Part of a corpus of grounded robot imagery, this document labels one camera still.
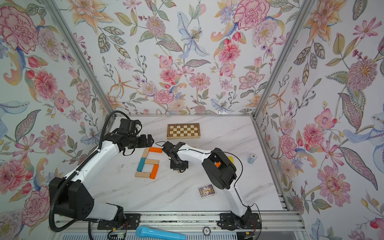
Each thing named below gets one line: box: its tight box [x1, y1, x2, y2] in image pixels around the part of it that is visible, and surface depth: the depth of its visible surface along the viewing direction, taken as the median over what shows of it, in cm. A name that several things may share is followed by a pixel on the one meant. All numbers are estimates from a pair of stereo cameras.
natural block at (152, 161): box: [145, 158, 160, 165], surface depth 98 cm
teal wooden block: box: [136, 157, 146, 172], surface depth 97 cm
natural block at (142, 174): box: [134, 171, 151, 178], surface depth 91 cm
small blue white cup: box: [247, 153, 257, 164], surface depth 92 cm
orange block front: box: [149, 164, 159, 180], surface depth 92 cm
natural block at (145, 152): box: [142, 147, 150, 159], surface depth 101 cm
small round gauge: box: [202, 226, 211, 236], surface depth 73 cm
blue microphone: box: [135, 226, 187, 240], surface depth 71 cm
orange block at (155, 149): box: [149, 147, 163, 154], surface depth 102 cm
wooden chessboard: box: [167, 123, 201, 140], surface depth 109 cm
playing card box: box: [197, 183, 217, 199], surface depth 84 cm
